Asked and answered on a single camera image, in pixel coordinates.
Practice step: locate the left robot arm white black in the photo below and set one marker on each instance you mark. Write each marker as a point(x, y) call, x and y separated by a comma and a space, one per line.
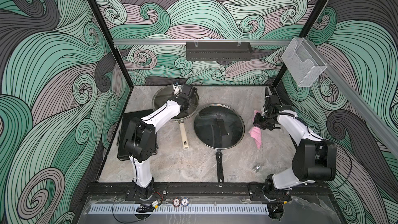
point(138, 136)

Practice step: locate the small glass pot lid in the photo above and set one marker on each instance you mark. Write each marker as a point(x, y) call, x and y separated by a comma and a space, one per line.
point(165, 93)

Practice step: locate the brown pan beige handle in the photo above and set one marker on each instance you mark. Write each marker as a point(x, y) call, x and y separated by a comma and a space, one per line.
point(185, 130)

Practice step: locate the aluminium side rail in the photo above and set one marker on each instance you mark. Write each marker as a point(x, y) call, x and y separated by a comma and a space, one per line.
point(372, 89)

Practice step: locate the pink fluffy cloth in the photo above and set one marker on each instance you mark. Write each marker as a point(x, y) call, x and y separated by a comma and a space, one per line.
point(256, 134)

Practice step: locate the aluminium wall rail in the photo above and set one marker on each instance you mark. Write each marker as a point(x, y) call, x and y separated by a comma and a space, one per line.
point(158, 41)

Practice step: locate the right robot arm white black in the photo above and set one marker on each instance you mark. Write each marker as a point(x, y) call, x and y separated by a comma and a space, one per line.
point(315, 157)

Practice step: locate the large glass pot lid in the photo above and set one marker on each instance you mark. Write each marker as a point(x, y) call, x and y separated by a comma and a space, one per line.
point(219, 126)

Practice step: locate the black wall shelf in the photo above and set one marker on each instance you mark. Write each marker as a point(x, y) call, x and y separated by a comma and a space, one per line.
point(219, 51)

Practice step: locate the black flat case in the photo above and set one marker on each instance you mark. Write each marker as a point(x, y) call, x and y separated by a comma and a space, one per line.
point(122, 154)

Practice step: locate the white slotted cable duct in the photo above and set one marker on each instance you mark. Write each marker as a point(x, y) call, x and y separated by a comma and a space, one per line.
point(233, 209)

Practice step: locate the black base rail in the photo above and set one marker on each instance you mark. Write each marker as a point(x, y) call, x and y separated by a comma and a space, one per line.
point(164, 191)

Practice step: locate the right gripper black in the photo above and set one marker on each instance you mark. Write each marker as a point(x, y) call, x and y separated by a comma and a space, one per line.
point(256, 123)

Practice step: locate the small metal knob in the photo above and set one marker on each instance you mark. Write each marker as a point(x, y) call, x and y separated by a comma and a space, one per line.
point(256, 168)

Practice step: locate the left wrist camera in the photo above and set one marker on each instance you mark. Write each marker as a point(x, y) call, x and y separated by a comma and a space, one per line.
point(185, 91)

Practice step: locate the clear mesh wall bin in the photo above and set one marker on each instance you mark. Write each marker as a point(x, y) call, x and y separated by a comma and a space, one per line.
point(304, 61)

